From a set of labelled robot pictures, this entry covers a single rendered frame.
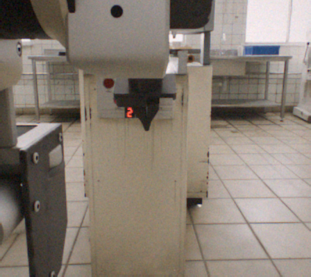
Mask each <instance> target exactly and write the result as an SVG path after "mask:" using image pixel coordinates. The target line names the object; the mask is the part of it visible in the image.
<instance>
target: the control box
mask: <svg viewBox="0 0 311 277"><path fill-rule="evenodd" d="M105 79H106V78H100V77H99V76H96V95H97V115H98V119H138V118H137V117H136V115H135V113H134V112H133V111H132V113H133V116H132V117H128V109H129V108H131V107H117V104H116V103H115V101H114V94H113V91H114V88H115V84H114V86H113V87H112V88H107V87H105V86H104V84H103V82H104V80H105ZM112 80H113V81H114V83H115V82H116V78H112ZM173 118H174V100H173V99H160V108H159V111H158V112H157V113H156V116H155V117H154V119H173Z"/></svg>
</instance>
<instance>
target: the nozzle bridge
mask: <svg viewBox="0 0 311 277"><path fill-rule="evenodd" d="M214 29H215V0H212V9H211V15H210V20H209V22H208V23H207V24H206V25H205V26H204V27H202V28H198V29H170V35H171V32H172V31H176V32H177V35H196V34H197V35H201V53H200V65H210V43H211V31H213V30H214Z"/></svg>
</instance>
